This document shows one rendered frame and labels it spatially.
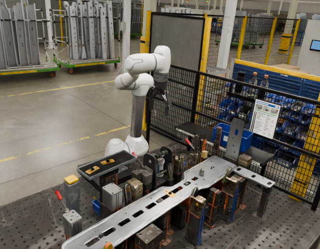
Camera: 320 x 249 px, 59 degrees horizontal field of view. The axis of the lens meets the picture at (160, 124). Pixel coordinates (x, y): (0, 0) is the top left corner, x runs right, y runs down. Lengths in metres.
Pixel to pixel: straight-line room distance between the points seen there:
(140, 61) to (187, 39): 2.50
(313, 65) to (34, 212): 7.41
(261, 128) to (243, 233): 0.87
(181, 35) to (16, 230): 3.13
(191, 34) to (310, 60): 4.87
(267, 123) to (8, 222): 2.04
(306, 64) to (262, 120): 6.02
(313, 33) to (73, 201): 7.46
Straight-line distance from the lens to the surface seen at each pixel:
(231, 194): 2.06
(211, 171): 2.14
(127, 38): 8.61
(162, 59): 1.69
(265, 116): 2.45
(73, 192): 1.72
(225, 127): 2.60
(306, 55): 8.39
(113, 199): 1.67
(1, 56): 8.31
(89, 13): 9.62
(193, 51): 4.01
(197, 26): 3.96
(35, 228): 2.13
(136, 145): 2.42
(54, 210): 2.24
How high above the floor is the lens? 2.10
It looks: 23 degrees down
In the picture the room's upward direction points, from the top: 4 degrees clockwise
